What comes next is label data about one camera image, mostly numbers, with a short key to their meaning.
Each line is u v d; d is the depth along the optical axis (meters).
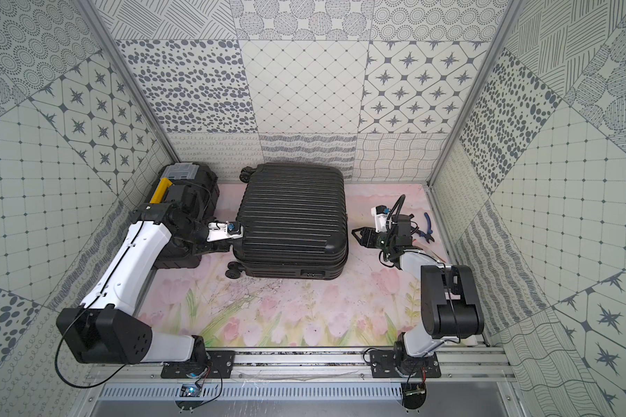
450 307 0.46
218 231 0.66
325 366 0.75
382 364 0.74
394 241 0.75
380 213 0.84
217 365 0.73
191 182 0.99
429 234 1.04
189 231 0.63
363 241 0.84
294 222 0.78
